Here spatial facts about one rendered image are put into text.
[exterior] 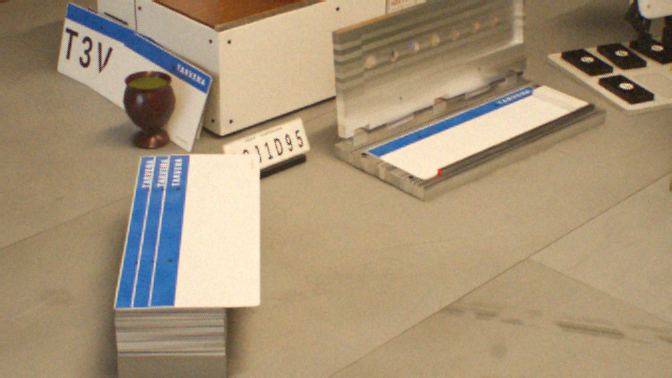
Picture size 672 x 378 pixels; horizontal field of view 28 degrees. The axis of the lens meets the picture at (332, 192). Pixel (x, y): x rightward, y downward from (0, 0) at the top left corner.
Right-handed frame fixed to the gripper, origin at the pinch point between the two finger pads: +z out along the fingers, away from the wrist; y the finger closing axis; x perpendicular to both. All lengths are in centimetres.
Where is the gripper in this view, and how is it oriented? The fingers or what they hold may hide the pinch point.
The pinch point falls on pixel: (657, 41)
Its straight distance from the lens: 259.8
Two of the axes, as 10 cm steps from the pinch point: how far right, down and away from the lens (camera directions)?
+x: -4.5, -2.4, 8.6
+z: 0.8, 9.5, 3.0
